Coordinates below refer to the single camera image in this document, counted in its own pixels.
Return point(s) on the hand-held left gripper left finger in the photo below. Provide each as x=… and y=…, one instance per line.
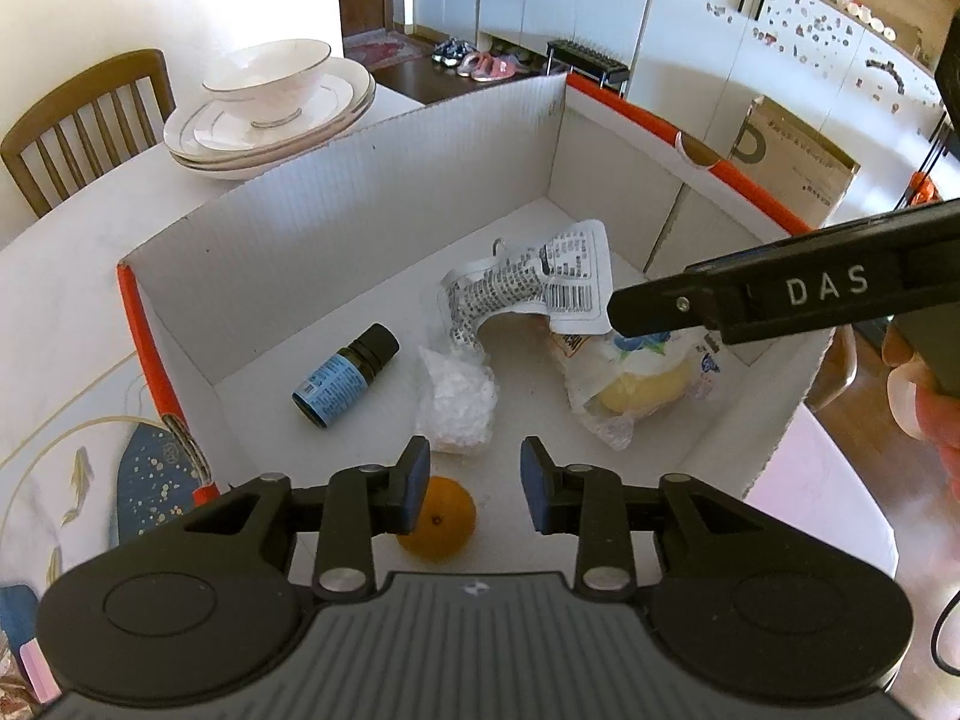
x=416, y=484

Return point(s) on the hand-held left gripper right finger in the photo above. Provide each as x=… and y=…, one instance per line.
x=534, y=484

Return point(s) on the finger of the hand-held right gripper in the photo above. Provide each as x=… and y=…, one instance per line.
x=652, y=311

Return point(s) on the orange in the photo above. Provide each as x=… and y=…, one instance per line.
x=448, y=521

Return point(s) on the clear bread packet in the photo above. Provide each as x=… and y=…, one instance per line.
x=637, y=394

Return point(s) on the white plastic wrap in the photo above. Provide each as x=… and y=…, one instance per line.
x=457, y=397

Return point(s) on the silver printed wrapper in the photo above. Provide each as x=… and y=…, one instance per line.
x=562, y=270

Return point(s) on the blue label dark bottle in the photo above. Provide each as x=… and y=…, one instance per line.
x=337, y=379

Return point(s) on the red cardboard box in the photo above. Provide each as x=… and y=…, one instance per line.
x=337, y=240

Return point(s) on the person's right hand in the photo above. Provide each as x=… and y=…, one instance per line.
x=911, y=394

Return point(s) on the brown printed cardboard box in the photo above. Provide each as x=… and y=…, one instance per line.
x=795, y=165

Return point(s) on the black metal rack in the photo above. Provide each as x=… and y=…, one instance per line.
x=585, y=56

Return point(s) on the pink slipper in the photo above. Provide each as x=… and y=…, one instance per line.
x=499, y=69
x=476, y=64

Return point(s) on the dark sneaker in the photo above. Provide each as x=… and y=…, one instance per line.
x=450, y=51

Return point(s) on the white gold-rimmed plate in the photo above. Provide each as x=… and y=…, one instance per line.
x=225, y=172

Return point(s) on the red doormat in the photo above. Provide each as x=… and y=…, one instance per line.
x=382, y=51

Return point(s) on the stack of white dishes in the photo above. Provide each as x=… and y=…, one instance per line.
x=341, y=97

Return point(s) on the white gold-rimmed bowl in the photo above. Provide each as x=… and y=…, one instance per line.
x=262, y=79

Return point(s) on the wooden chair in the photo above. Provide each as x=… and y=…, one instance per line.
x=45, y=135

